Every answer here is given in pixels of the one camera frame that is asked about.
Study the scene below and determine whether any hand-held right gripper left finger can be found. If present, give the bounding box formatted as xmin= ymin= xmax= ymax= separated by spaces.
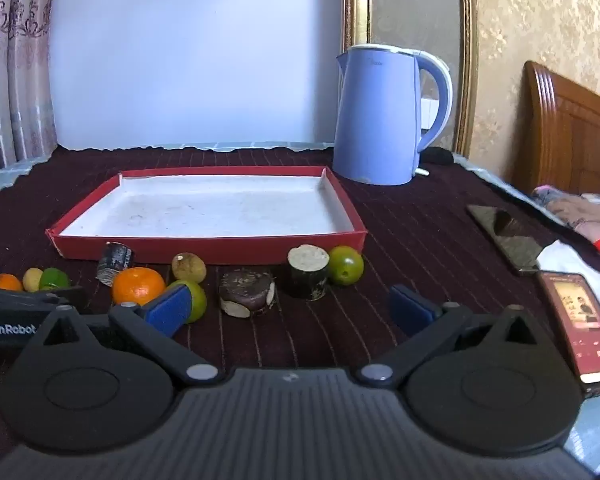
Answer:
xmin=30 ymin=284 xmax=222 ymax=386

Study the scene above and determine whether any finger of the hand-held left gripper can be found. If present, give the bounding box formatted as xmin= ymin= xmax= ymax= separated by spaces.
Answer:
xmin=0 ymin=285 xmax=88 ymax=318

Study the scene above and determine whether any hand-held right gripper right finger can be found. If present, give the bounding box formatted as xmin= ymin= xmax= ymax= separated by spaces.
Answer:
xmin=356 ymin=284 xmax=556 ymax=387

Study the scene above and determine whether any green tomato with stem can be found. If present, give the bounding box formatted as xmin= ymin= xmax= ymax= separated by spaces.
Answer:
xmin=167 ymin=280 xmax=208 ymax=324

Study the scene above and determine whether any bright green cut citrus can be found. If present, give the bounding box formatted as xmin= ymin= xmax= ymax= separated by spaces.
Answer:
xmin=39 ymin=268 xmax=72 ymax=291

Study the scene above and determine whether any large orange tangerine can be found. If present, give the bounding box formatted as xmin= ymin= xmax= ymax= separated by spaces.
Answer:
xmin=111 ymin=267 xmax=167 ymax=307

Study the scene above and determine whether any brown round fruit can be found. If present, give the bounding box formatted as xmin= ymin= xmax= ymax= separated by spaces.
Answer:
xmin=171 ymin=252 xmax=208 ymax=283

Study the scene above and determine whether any small dark sugarcane piece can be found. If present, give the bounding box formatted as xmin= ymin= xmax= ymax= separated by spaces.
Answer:
xmin=96 ymin=241 xmax=135 ymax=287

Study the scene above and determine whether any knobby dark sugarcane piece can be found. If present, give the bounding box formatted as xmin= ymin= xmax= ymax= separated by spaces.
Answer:
xmin=218 ymin=269 xmax=277 ymax=320

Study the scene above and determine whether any red cardboard tray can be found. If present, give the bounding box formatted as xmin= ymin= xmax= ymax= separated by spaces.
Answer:
xmin=45 ymin=165 xmax=368 ymax=266

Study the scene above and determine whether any thick dark sugarcane segment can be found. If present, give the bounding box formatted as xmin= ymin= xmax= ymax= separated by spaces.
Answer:
xmin=286 ymin=244 xmax=331 ymax=302

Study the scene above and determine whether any dark maroon striped cloth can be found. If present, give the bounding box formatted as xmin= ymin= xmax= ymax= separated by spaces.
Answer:
xmin=0 ymin=144 xmax=593 ymax=466

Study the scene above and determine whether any dark tablet device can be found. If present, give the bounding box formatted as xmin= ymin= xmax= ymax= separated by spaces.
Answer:
xmin=467 ymin=204 xmax=546 ymax=277

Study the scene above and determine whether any black kettle base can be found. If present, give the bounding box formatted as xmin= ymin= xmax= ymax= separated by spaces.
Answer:
xmin=420 ymin=146 xmax=456 ymax=166

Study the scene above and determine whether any white cloth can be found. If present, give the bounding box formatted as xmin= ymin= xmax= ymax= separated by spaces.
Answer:
xmin=536 ymin=240 xmax=600 ymax=306

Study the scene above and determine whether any red smartphone with lit screen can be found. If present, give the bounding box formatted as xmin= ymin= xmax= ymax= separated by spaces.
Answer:
xmin=537 ymin=270 xmax=600 ymax=395

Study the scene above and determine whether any blue electric kettle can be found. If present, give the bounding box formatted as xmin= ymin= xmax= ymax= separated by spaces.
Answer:
xmin=332 ymin=44 xmax=453 ymax=187

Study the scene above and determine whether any pink patterned bedding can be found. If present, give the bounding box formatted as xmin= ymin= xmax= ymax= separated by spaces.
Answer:
xmin=532 ymin=184 xmax=600 ymax=261

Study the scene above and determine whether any pink patterned curtain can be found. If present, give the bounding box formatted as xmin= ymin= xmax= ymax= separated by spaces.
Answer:
xmin=0 ymin=0 xmax=58 ymax=181

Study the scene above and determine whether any wooden headboard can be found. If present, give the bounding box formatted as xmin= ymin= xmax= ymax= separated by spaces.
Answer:
xmin=512 ymin=60 xmax=600 ymax=196

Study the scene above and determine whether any white wall socket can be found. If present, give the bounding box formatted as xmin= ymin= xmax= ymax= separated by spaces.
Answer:
xmin=420 ymin=97 xmax=438 ymax=133

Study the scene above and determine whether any gold framed wall panel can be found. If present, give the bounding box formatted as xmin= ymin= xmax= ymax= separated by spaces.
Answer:
xmin=341 ymin=0 xmax=480 ymax=158

